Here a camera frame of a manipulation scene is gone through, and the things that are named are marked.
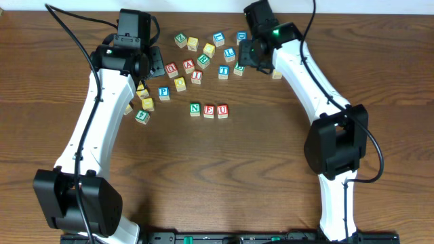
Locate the red I block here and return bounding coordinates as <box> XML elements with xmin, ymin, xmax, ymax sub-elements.
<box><xmin>191</xmin><ymin>70</ymin><xmax>203</xmax><ymax>85</ymax></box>

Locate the yellow C block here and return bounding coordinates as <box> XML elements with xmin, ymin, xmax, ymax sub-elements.
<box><xmin>142</xmin><ymin>98</ymin><xmax>155</xmax><ymax>111</ymax></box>

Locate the green R block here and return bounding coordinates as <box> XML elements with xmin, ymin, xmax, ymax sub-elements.
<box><xmin>197</xmin><ymin>54</ymin><xmax>210</xmax><ymax>69</ymax></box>

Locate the green N block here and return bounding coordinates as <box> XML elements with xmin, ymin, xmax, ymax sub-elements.
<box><xmin>189</xmin><ymin>103</ymin><xmax>201</xmax><ymax>117</ymax></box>

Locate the red u block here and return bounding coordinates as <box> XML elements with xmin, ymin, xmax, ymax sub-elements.
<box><xmin>165</xmin><ymin>62</ymin><xmax>178</xmax><ymax>78</ymax></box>
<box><xmin>217</xmin><ymin>104</ymin><xmax>229</xmax><ymax>119</ymax></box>

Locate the red E block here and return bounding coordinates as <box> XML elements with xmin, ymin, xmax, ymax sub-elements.
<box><xmin>203</xmin><ymin>105</ymin><xmax>216</xmax><ymax>119</ymax></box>

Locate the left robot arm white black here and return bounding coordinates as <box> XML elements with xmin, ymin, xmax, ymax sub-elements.
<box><xmin>33</xmin><ymin>45</ymin><xmax>165</xmax><ymax>243</ymax></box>

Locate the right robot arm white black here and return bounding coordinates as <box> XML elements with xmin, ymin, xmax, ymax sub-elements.
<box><xmin>239</xmin><ymin>20</ymin><xmax>368</xmax><ymax>241</ymax></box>

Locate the blue D block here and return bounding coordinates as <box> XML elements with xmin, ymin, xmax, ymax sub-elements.
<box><xmin>236</xmin><ymin>31</ymin><xmax>247</xmax><ymax>45</ymax></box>

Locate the green B block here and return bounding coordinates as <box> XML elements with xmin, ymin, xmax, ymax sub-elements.
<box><xmin>234</xmin><ymin>62</ymin><xmax>245</xmax><ymax>76</ymax></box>

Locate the blue l block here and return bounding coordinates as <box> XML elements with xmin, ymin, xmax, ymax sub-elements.
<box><xmin>212</xmin><ymin>32</ymin><xmax>225</xmax><ymax>47</ymax></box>
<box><xmin>223</xmin><ymin>47</ymin><xmax>236</xmax><ymax>62</ymax></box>

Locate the yellow O block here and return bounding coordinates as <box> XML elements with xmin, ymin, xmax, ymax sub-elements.
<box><xmin>174</xmin><ymin>77</ymin><xmax>186</xmax><ymax>92</ymax></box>

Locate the blue P block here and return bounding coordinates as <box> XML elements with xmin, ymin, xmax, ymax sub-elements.
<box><xmin>158</xmin><ymin>87</ymin><xmax>170</xmax><ymax>101</ymax></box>

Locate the red A block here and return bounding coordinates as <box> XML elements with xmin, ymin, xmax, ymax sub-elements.
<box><xmin>182</xmin><ymin>59</ymin><xmax>195</xmax><ymax>74</ymax></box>

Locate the blue T block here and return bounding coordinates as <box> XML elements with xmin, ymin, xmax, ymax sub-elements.
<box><xmin>218</xmin><ymin>65</ymin><xmax>230</xmax><ymax>79</ymax></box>

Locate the yellow K block left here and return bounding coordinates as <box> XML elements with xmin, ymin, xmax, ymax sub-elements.
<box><xmin>136</xmin><ymin>81</ymin><xmax>149</xmax><ymax>99</ymax></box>

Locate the yellow S block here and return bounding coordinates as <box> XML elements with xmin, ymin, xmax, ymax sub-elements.
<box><xmin>272</xmin><ymin>70</ymin><xmax>283</xmax><ymax>79</ymax></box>

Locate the green Z block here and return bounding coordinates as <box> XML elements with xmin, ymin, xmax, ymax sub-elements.
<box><xmin>174</xmin><ymin>33</ymin><xmax>187</xmax><ymax>48</ymax></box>

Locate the blue L block top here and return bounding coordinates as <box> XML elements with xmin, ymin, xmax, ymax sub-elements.
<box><xmin>212</xmin><ymin>32</ymin><xmax>225</xmax><ymax>47</ymax></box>

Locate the yellow block top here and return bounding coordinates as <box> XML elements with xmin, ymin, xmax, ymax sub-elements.
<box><xmin>187</xmin><ymin>37</ymin><xmax>199</xmax><ymax>52</ymax></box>

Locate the yellow block upper middle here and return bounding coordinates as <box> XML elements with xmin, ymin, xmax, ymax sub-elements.
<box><xmin>203</xmin><ymin>43</ymin><xmax>216</xmax><ymax>58</ymax></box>

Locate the yellow G block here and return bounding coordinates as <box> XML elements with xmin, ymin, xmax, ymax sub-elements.
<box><xmin>124</xmin><ymin>104</ymin><xmax>133</xmax><ymax>115</ymax></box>

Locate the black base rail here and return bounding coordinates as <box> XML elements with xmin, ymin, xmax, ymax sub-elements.
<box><xmin>60</xmin><ymin>230</ymin><xmax>401</xmax><ymax>244</ymax></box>

